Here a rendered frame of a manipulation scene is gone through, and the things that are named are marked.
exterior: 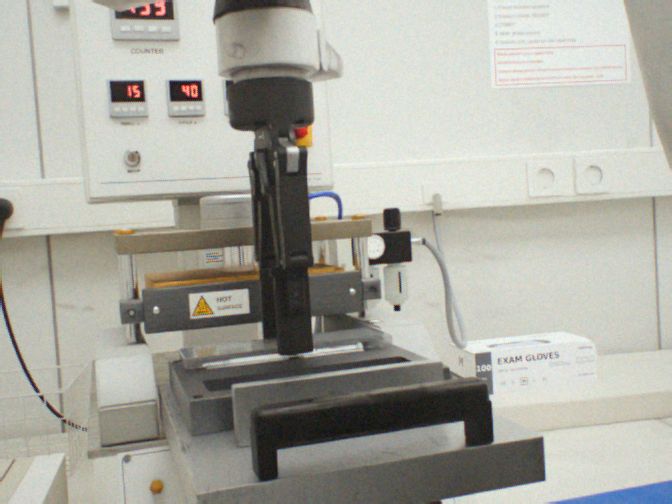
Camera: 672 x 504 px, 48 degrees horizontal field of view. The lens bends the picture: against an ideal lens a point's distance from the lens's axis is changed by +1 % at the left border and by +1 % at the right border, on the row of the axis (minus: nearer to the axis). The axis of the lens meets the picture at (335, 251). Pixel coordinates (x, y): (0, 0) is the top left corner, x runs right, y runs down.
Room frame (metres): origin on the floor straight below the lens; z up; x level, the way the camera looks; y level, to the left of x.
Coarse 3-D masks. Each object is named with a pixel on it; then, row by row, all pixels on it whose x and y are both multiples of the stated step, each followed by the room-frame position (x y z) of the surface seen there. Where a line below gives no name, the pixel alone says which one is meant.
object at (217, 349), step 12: (312, 336) 0.69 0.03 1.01; (324, 336) 0.69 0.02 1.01; (336, 336) 0.68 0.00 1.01; (348, 336) 0.68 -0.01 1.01; (360, 336) 0.68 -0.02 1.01; (372, 336) 0.67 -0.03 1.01; (192, 348) 0.67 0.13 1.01; (204, 348) 0.66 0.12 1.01; (216, 348) 0.66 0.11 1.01; (228, 348) 0.66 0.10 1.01; (240, 348) 0.65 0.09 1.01; (252, 348) 0.65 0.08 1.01; (264, 348) 0.64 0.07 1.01
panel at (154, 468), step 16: (160, 448) 0.66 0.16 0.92; (128, 464) 0.64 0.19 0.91; (144, 464) 0.65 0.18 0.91; (160, 464) 0.65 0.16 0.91; (128, 480) 0.64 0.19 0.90; (144, 480) 0.64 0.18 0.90; (160, 480) 0.64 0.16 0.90; (176, 480) 0.65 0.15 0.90; (128, 496) 0.63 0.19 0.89; (144, 496) 0.64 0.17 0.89; (160, 496) 0.64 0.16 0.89; (176, 496) 0.64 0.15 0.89
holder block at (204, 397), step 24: (288, 360) 0.65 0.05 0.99; (312, 360) 0.64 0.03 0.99; (336, 360) 0.63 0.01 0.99; (360, 360) 0.63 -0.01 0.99; (384, 360) 0.63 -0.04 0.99; (408, 360) 0.62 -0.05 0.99; (192, 384) 0.58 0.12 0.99; (216, 384) 0.59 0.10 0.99; (192, 408) 0.52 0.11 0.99; (216, 408) 0.53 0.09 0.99; (192, 432) 0.52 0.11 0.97
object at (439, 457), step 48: (240, 384) 0.50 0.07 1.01; (288, 384) 0.50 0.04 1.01; (336, 384) 0.51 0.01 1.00; (384, 384) 0.52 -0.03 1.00; (240, 432) 0.49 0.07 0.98; (432, 432) 0.50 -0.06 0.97; (528, 432) 0.49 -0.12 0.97; (192, 480) 0.43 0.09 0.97; (240, 480) 0.43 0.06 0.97; (288, 480) 0.43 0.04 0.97; (336, 480) 0.44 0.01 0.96; (384, 480) 0.45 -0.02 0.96; (432, 480) 0.45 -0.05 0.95; (480, 480) 0.46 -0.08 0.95; (528, 480) 0.47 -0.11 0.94
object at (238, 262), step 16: (224, 256) 0.87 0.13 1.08; (240, 256) 0.86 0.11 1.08; (160, 272) 0.93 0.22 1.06; (176, 272) 0.91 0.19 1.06; (192, 272) 0.90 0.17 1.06; (208, 272) 0.88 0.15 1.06; (224, 272) 0.86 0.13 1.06; (240, 272) 0.85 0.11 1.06; (256, 272) 0.83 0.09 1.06; (320, 272) 0.82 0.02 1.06
